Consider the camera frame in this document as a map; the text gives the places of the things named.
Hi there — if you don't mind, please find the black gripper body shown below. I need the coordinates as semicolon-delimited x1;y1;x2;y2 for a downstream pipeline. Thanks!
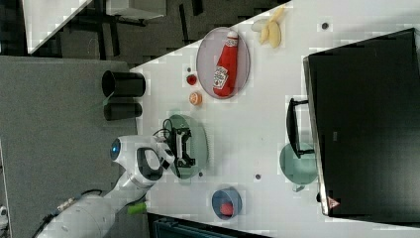
167;128;195;168

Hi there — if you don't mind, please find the green plastic strainer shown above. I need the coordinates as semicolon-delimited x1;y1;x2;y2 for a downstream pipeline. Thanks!
162;114;209;179

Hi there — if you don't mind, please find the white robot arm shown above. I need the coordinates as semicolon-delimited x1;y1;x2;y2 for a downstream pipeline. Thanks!
32;128;207;238

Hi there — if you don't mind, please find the orange slice toy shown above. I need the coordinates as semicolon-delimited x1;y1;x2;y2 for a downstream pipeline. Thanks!
189;92;202;106

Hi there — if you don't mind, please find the red toy strawberry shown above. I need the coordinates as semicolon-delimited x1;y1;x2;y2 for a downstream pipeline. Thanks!
186;74;197;85

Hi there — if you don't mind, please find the black cylinder container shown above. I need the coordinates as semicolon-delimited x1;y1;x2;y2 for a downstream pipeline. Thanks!
104;103;143;121
101;70;147;97

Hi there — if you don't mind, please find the red ketchup bottle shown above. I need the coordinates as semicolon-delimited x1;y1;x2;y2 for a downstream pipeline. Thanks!
213;31;239;97

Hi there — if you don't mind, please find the blue bowl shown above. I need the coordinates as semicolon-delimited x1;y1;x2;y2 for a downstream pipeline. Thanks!
211;187;243;220

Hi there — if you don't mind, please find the strawberry in blue bowl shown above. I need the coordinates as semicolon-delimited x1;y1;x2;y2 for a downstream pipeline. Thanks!
220;202;234;216

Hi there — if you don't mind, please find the grey round plate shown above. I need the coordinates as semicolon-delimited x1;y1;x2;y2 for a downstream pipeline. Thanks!
196;27;251;99

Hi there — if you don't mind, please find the green mug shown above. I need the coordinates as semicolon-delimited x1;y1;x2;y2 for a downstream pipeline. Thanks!
279;144;318;192

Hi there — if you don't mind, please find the peeled toy banana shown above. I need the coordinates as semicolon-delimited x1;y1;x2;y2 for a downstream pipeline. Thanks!
252;6;284;49

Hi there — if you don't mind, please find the black toaster oven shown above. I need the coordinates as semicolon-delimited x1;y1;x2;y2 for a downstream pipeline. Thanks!
286;28;420;227

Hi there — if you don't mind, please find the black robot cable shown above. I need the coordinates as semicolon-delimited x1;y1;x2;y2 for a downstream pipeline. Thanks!
152;118;174;139

